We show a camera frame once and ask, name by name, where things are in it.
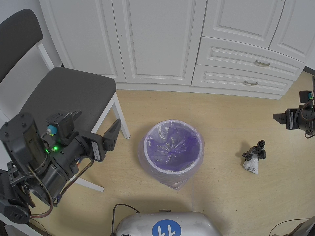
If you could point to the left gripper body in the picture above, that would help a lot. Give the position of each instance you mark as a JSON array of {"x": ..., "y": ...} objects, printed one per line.
[{"x": 54, "y": 181}]

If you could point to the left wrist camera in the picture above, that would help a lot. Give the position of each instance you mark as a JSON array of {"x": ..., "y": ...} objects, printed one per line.
[{"x": 60, "y": 126}]

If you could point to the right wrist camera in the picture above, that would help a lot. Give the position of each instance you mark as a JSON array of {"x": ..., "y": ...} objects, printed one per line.
[{"x": 305, "y": 96}]

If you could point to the purple plastic bag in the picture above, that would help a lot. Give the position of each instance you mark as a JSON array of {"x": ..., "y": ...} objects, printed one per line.
[{"x": 172, "y": 151}]

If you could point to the black plastic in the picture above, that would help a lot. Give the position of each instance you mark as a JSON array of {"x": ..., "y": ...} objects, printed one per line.
[{"x": 259, "y": 146}]

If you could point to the white wardrobe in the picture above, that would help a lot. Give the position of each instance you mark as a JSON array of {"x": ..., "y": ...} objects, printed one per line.
[{"x": 160, "y": 33}]

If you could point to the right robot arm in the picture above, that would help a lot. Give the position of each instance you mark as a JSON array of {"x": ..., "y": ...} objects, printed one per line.
[{"x": 299, "y": 232}]

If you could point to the white chair dark grey seat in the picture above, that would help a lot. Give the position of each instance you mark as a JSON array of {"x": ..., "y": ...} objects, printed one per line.
[{"x": 73, "y": 90}]

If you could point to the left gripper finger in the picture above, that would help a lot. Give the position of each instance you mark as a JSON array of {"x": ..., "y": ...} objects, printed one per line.
[
  {"x": 110, "y": 138},
  {"x": 76, "y": 115}
]

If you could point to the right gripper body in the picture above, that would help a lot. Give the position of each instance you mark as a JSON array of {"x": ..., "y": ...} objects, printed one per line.
[{"x": 302, "y": 119}]

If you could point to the white trash bin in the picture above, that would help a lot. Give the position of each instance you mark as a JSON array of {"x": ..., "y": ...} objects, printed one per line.
[{"x": 160, "y": 130}]

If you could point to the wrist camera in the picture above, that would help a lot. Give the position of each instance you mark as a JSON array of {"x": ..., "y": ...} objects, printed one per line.
[
  {"x": 305, "y": 96},
  {"x": 60, "y": 126}
]

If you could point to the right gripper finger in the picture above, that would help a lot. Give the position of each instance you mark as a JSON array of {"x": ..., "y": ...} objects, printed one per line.
[{"x": 280, "y": 118}]

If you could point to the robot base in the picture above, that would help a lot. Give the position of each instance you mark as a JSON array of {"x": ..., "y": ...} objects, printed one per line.
[{"x": 137, "y": 224}]

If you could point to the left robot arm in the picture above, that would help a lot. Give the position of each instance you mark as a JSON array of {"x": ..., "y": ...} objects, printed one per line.
[{"x": 19, "y": 141}]

